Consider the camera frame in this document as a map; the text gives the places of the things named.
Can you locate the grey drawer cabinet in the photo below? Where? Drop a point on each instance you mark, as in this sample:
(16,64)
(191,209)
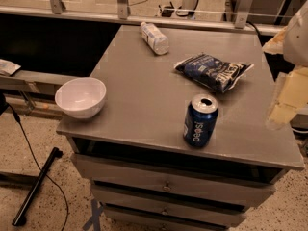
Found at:
(134,154)

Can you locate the blue pepsi can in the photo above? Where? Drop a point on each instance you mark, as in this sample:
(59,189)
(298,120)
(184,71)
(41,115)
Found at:
(200,120)

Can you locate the white bowl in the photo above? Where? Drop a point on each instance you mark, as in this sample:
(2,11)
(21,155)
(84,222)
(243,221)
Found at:
(81,97)

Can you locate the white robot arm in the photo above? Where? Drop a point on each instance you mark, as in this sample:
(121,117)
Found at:
(295,47)

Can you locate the clear plastic water bottle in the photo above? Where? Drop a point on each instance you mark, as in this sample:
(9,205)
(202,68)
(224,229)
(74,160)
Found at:
(154,38)

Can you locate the blue chip bag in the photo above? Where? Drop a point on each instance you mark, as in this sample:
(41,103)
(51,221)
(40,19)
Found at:
(211,72)

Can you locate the black device in background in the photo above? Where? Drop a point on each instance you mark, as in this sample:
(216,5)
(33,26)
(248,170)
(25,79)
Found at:
(166,10)

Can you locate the white packet on ledge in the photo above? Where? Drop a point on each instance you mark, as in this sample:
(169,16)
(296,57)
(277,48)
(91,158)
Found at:
(8,68)

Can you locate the black floor bar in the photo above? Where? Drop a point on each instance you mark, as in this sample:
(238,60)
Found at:
(20,218)

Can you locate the metal railing frame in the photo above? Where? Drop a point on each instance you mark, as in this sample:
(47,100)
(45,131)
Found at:
(227,15)

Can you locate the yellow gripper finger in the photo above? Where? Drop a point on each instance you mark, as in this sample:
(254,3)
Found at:
(275,45)
(289,97)

